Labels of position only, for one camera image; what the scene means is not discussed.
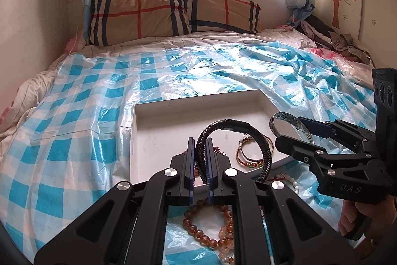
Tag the person's right hand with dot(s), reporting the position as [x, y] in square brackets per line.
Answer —
[344, 220]

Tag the pink cloth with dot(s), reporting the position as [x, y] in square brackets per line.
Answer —
[319, 51]

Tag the heap of dark clothes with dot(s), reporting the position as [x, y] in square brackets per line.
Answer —
[341, 41]

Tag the pink cushion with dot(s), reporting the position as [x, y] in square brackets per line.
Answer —
[74, 44]

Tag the white cardboard box tray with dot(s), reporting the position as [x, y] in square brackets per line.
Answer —
[173, 128]

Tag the silver patterned bangle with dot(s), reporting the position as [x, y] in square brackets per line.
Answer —
[305, 135]

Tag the clear plastic bag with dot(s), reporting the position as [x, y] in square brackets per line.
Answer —
[353, 69]

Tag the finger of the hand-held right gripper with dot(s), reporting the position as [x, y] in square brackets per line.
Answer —
[294, 147]
[321, 129]

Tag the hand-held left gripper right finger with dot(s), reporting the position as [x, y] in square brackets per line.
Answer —
[210, 172]

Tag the beige plaid pillow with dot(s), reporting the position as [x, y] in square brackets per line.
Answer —
[133, 16]
[223, 13]

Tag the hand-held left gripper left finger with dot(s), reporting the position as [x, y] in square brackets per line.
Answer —
[189, 165]

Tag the blue white checkered plastic sheet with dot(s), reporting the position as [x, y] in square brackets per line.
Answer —
[77, 128]

